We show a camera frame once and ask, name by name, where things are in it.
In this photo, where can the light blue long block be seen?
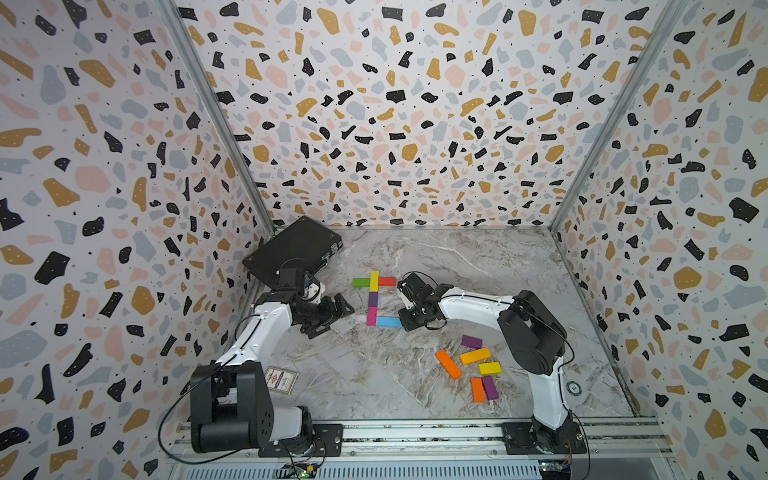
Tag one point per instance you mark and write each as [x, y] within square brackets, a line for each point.
[388, 322]

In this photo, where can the orange long block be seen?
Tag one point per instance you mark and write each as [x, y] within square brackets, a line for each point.
[448, 364]

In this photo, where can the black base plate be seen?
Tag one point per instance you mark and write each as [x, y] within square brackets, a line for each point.
[324, 440]
[532, 437]

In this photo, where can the red block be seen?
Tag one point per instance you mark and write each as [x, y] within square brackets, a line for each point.
[387, 281]

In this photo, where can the magenta block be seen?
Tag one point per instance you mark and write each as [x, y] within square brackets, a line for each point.
[372, 316]

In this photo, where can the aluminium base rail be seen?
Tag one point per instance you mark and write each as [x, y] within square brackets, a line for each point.
[618, 448]

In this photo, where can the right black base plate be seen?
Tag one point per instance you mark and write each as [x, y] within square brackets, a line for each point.
[532, 437]

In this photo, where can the yellow short block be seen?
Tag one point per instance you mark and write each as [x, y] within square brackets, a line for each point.
[489, 368]

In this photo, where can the yellow long block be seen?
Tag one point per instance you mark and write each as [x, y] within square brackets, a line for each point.
[374, 282]

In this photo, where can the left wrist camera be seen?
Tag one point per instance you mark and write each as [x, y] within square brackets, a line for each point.
[313, 292]

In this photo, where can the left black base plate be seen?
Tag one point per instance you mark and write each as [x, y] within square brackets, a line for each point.
[324, 440]

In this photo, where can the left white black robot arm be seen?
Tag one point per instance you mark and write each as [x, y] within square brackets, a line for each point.
[231, 404]

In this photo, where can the amber long block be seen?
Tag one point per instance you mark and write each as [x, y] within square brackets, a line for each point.
[475, 356]

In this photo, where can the orange short block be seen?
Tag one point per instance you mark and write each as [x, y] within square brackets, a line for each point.
[478, 391]

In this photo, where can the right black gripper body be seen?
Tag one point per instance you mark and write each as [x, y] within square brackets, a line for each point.
[411, 317]

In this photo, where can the black flat case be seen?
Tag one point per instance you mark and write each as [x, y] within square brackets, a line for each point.
[305, 243]

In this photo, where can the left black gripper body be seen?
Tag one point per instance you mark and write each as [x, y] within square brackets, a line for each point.
[321, 314]

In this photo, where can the small printed card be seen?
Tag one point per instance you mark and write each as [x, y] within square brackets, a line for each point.
[281, 381]

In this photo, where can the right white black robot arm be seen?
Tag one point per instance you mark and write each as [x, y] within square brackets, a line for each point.
[537, 342]

